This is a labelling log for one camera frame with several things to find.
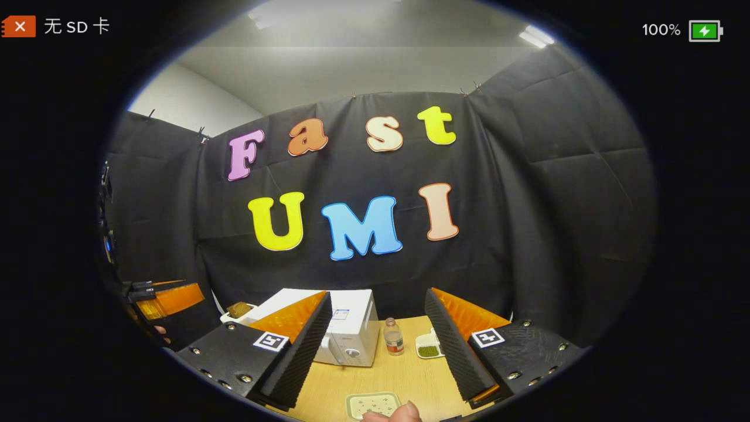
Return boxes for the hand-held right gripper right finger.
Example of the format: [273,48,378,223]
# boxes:
[424,287,587,410]

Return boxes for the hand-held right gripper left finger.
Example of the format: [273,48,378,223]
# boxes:
[176,291,333,411]

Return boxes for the white microwave oven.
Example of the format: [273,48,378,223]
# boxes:
[243,288,381,368]

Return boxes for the divided white dish of beans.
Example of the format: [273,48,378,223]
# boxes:
[415,328,446,359]

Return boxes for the white toaster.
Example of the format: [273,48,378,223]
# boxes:
[220,302,258,325]

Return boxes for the clear bottle with red label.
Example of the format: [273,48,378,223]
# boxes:
[384,318,405,356]

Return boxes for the square pale green plate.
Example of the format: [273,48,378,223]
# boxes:
[345,392,403,421]

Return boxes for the ceiling light panel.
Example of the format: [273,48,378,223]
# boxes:
[519,25,555,49]

